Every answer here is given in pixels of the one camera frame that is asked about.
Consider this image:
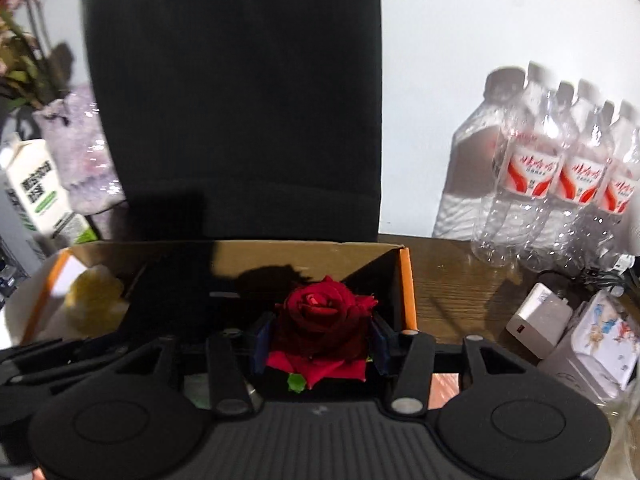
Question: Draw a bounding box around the orange cardboard box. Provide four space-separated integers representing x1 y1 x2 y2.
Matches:
20 240 418 356

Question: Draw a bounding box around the black paper bag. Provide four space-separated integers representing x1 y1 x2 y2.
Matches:
80 0 385 242

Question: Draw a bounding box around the cartoon print tissue pack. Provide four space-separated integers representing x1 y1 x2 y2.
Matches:
537 290 640 403

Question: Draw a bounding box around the pack of clear water bottles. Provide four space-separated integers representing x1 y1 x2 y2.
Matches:
432 60 640 273

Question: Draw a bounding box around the white milk carton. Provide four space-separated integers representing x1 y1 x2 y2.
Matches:
0 132 98 248

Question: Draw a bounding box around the grey stone vase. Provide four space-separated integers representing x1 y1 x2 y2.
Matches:
32 82 126 241

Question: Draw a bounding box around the dried pink rose bouquet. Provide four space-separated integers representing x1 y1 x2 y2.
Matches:
0 0 73 111

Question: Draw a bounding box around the wooden desktop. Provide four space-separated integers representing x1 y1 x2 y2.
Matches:
377 232 640 411

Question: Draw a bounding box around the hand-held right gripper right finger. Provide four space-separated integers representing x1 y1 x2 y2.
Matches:
370 317 526 417

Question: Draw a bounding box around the black cable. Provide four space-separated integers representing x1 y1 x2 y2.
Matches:
537 267 640 306

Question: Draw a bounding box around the red rose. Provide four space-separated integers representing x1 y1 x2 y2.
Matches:
265 275 381 393

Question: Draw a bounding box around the yellow and white plush toy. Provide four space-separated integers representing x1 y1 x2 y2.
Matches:
67 265 126 333

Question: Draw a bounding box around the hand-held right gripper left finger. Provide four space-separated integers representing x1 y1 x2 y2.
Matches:
114 312 273 418

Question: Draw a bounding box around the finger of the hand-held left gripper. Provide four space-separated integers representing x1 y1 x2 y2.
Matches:
0 337 126 396

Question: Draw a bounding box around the clear plastic container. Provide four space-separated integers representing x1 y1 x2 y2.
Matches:
607 395 640 480

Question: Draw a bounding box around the white charger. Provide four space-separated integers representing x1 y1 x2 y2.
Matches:
506 282 573 359

